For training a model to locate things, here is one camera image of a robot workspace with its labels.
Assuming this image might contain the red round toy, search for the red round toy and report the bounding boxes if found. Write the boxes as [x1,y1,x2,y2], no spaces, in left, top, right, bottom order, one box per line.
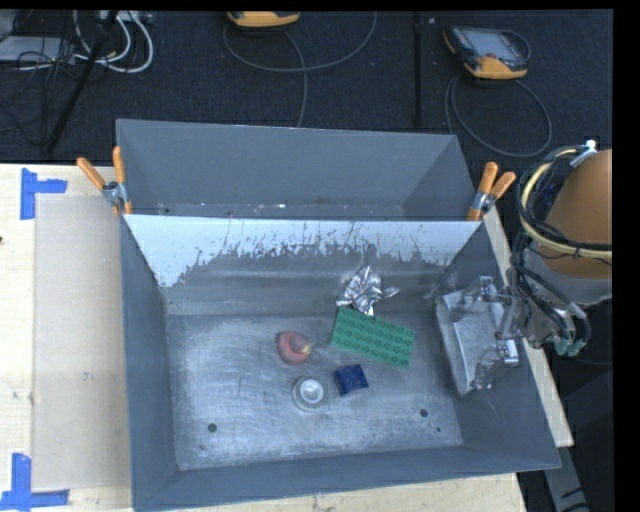
[274,329,316,366]

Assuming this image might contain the crumpled silver foil wrapper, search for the crumpled silver foil wrapper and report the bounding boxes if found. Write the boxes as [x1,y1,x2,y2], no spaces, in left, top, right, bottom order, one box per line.
[335,264,401,318]

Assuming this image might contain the dark green flat block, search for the dark green flat block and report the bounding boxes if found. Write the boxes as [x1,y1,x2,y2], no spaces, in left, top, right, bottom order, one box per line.
[329,305,417,371]

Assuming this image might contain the grey metal bin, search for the grey metal bin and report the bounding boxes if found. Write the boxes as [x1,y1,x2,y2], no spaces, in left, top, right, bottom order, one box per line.
[114,118,563,512]

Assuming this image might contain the pale wood board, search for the pale wood board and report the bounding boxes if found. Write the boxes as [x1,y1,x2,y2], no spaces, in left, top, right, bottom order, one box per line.
[30,192,133,494]

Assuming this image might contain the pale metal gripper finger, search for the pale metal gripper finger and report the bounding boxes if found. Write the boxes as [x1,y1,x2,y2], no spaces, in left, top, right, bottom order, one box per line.
[438,275,503,321]
[468,339,522,394]

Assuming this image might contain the dark blue small block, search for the dark blue small block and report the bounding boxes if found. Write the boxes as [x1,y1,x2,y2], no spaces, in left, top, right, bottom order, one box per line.
[333,363,371,398]

